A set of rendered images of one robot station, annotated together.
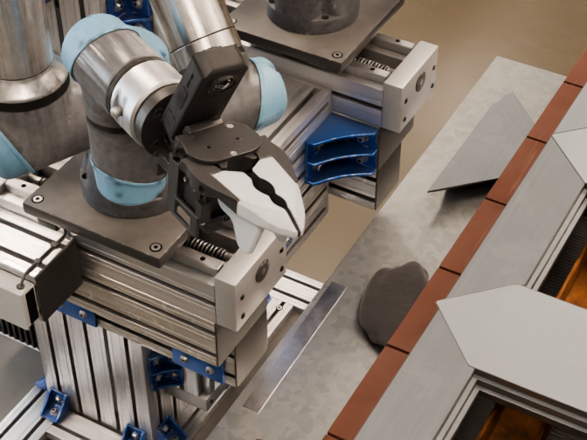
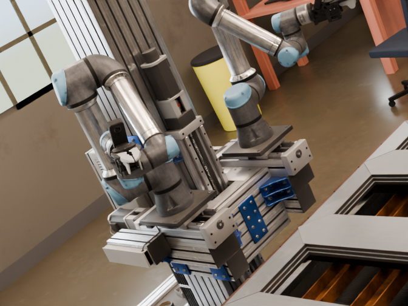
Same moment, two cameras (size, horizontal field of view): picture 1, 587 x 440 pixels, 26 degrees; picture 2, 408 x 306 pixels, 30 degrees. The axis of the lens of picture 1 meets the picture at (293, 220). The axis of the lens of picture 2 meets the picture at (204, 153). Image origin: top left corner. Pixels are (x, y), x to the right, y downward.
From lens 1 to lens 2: 1.43 m
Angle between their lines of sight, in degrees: 30
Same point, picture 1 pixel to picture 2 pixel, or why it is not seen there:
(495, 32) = not seen: outside the picture
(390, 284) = not seen: hidden behind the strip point
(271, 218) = (127, 158)
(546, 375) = (331, 239)
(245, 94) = (160, 146)
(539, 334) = (333, 227)
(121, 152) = not seen: hidden behind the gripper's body
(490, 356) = (312, 238)
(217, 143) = (122, 147)
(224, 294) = (204, 234)
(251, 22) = (232, 149)
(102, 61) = (104, 141)
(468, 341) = (305, 236)
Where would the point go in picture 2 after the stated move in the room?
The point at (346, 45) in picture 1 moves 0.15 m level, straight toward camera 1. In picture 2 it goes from (263, 146) to (255, 164)
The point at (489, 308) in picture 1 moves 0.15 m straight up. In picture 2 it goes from (317, 224) to (302, 187)
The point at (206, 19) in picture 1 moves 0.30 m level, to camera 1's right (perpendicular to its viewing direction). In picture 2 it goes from (146, 126) to (227, 99)
